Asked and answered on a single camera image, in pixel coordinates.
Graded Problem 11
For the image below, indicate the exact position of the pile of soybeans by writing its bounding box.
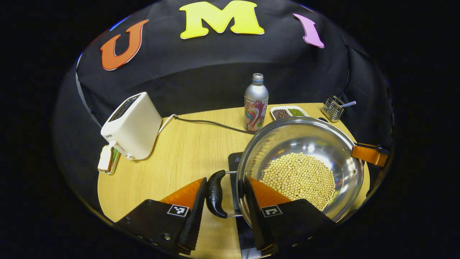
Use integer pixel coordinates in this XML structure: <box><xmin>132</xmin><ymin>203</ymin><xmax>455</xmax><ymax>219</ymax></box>
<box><xmin>259</xmin><ymin>153</ymin><xmax>336</xmax><ymax>211</ymax></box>

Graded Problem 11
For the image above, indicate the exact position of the white toaster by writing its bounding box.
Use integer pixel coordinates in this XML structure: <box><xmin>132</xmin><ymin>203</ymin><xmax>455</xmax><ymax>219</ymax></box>
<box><xmin>101</xmin><ymin>92</ymin><xmax>162</xmax><ymax>161</ymax></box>

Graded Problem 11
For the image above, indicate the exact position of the white divided bean dish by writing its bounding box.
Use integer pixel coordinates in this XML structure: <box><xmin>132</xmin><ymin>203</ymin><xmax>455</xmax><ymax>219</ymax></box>
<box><xmin>270</xmin><ymin>105</ymin><xmax>309</xmax><ymax>121</ymax></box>

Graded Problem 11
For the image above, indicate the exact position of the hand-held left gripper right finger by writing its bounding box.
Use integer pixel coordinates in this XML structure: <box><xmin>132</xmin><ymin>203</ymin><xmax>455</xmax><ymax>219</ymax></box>
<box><xmin>244</xmin><ymin>176</ymin><xmax>336</xmax><ymax>254</ymax></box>

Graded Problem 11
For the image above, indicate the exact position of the small green plate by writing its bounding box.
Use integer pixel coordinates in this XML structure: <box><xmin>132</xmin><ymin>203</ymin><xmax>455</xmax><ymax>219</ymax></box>
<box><xmin>97</xmin><ymin>145</ymin><xmax>121</xmax><ymax>176</ymax></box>

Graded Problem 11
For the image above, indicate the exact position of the metal wire utensil holder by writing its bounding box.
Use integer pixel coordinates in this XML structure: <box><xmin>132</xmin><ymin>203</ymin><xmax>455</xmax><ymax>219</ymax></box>
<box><xmin>322</xmin><ymin>95</ymin><xmax>345</xmax><ymax>123</ymax></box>

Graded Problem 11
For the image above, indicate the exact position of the black backdrop cloth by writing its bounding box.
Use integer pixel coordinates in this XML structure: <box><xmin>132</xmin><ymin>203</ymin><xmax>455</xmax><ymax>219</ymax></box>
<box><xmin>54</xmin><ymin>0</ymin><xmax>394</xmax><ymax>213</ymax></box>

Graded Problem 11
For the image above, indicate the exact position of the silver drink bottle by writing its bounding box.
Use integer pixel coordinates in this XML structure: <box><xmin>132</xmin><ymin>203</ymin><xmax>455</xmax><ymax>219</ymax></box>
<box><xmin>244</xmin><ymin>73</ymin><xmax>269</xmax><ymax>133</ymax></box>

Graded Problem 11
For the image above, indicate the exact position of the stainless steel pot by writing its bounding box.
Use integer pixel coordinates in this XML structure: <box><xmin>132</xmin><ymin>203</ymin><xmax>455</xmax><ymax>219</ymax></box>
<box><xmin>206</xmin><ymin>116</ymin><xmax>365</xmax><ymax>222</ymax></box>

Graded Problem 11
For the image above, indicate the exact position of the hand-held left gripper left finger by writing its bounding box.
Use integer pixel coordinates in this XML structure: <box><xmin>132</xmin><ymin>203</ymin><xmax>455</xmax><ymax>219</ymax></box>
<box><xmin>115</xmin><ymin>177</ymin><xmax>207</xmax><ymax>256</ymax></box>

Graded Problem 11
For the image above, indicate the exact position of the black power cable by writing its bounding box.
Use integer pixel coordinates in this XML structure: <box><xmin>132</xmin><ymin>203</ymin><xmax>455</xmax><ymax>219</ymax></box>
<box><xmin>175</xmin><ymin>116</ymin><xmax>254</xmax><ymax>134</ymax></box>

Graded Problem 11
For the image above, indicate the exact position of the bread slice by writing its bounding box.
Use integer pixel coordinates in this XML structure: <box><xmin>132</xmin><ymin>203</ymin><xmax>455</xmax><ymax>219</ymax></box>
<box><xmin>98</xmin><ymin>145</ymin><xmax>114</xmax><ymax>172</ymax></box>

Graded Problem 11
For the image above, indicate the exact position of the white toaster power cable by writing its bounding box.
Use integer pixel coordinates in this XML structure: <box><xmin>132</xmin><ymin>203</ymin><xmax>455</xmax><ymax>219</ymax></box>
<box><xmin>157</xmin><ymin>114</ymin><xmax>177</xmax><ymax>135</ymax></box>

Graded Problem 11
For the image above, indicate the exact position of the black induction cooktop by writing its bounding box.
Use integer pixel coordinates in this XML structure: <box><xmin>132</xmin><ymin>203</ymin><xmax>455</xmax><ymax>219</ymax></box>
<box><xmin>228</xmin><ymin>152</ymin><xmax>273</xmax><ymax>259</ymax></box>

